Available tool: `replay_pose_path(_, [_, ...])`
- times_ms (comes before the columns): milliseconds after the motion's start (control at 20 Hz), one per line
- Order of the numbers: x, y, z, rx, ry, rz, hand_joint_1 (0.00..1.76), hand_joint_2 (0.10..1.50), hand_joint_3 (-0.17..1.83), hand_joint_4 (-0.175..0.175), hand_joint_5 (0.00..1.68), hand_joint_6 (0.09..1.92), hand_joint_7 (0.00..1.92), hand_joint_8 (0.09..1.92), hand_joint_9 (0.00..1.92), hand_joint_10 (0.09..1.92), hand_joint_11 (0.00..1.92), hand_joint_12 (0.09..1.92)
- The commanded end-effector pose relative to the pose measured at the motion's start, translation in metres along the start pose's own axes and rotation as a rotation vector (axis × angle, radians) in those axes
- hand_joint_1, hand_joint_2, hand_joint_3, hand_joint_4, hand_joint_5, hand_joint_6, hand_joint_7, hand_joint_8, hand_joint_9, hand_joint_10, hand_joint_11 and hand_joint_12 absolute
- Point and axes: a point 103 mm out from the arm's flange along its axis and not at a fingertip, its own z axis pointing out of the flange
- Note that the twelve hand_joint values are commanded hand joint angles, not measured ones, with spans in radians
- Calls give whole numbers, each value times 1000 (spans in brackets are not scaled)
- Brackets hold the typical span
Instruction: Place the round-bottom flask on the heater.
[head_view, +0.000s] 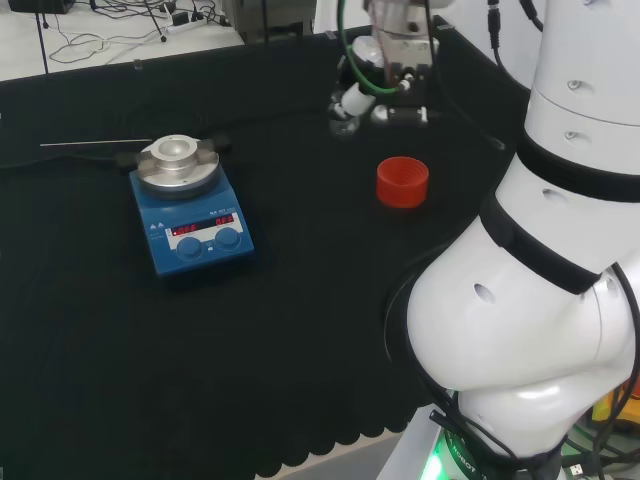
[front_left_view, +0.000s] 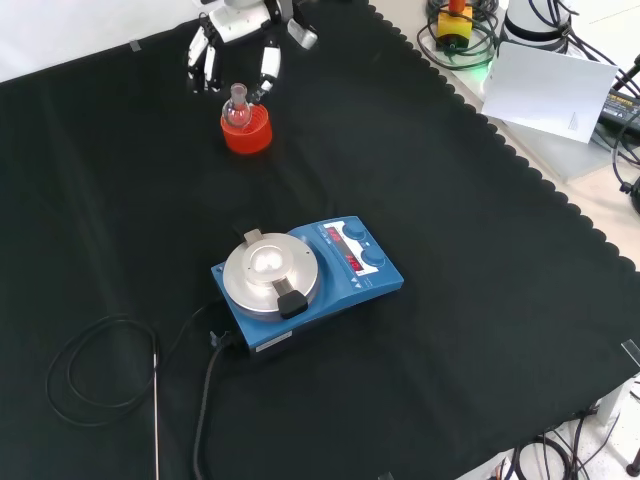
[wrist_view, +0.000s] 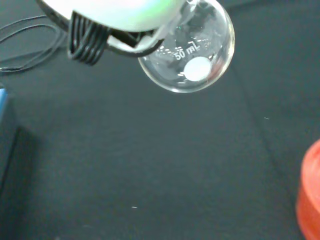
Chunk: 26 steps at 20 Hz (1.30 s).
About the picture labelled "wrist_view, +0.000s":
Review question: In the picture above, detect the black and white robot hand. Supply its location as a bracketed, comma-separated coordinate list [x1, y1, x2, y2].
[36, 0, 188, 67]

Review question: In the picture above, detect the heater with blue base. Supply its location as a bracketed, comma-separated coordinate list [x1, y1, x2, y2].
[0, 86, 9, 131]

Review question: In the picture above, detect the red round plastic object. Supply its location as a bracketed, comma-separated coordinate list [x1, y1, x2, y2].
[295, 138, 320, 240]

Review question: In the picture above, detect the thin black cable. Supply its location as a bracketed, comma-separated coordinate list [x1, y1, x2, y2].
[0, 14, 69, 73]

